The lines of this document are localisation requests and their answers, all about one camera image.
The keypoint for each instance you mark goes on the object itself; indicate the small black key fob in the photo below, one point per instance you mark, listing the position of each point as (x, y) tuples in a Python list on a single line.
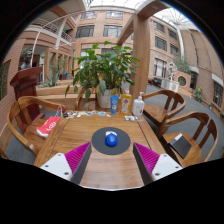
[(65, 115)]

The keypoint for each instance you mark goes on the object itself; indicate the dark red wooden lectern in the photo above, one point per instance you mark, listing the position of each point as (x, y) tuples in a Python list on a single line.
[(25, 86)]

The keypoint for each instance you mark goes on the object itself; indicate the green plant in white pot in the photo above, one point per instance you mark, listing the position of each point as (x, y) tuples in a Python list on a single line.
[(103, 66)]

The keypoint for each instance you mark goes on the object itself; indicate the spiky green agave plant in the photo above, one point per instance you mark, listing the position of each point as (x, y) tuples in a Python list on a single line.
[(51, 80)]

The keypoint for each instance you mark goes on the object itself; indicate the blue square sticker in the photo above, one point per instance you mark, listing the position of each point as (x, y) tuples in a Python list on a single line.
[(102, 113)]

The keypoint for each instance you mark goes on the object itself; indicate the blue squeeze tube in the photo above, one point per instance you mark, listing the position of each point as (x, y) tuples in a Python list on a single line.
[(114, 105)]

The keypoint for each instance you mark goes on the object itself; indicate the dark bust sculpture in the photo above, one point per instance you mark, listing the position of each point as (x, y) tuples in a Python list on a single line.
[(26, 60)]

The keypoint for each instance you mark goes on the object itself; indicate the clear packet of white items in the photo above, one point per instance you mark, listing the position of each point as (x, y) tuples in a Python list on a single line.
[(131, 118)]

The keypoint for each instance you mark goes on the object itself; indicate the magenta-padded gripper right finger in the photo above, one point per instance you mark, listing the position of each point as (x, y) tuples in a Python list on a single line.
[(163, 164)]

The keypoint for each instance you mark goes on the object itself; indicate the small white-edged sticker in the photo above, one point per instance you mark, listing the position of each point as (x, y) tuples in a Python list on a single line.
[(72, 113), (70, 117)]

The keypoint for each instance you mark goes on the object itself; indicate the black notebook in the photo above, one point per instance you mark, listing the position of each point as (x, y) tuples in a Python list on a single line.
[(180, 146)]

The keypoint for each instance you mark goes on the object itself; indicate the blue and white computer mouse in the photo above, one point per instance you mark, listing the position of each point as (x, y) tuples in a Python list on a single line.
[(111, 140)]

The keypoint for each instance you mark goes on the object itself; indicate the yellow flowering potted plant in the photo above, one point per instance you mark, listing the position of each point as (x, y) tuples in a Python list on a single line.
[(199, 94)]

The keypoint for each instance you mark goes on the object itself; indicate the white pump bottle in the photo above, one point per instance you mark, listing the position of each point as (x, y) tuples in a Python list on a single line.
[(138, 107)]

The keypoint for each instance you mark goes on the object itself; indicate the round dark grey mouse pad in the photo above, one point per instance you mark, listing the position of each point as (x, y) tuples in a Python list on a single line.
[(98, 143)]

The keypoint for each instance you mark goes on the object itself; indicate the small blue-edged sticker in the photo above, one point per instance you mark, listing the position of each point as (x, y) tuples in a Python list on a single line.
[(94, 112), (89, 114)]

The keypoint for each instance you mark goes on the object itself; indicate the white stone statue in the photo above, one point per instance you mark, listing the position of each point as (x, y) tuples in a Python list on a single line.
[(172, 70)]

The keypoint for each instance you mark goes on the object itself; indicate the cream card sticker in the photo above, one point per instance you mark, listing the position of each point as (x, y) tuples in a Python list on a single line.
[(81, 113)]

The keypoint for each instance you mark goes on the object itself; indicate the yellow dish soap bottle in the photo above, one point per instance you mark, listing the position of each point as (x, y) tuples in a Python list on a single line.
[(126, 105)]

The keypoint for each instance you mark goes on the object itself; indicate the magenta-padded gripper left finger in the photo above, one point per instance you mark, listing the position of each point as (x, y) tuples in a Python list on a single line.
[(58, 163)]

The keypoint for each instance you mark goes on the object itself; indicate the red paper shopping bag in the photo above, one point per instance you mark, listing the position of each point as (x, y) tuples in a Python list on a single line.
[(48, 126)]

